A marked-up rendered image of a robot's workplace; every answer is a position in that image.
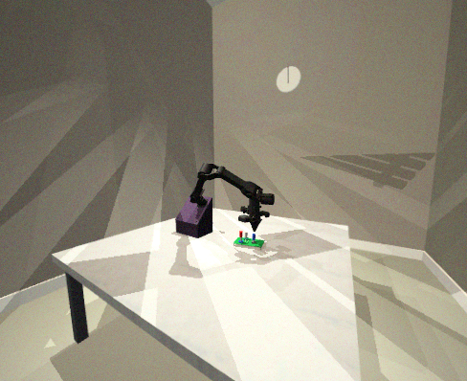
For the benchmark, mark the green circuit board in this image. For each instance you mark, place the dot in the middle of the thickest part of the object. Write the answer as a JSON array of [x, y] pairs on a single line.
[[248, 241]]

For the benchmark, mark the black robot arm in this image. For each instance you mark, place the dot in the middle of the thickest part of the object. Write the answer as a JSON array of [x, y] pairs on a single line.
[[247, 188]]

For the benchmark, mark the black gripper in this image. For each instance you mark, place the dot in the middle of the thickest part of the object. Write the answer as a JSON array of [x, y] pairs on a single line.
[[254, 216]]

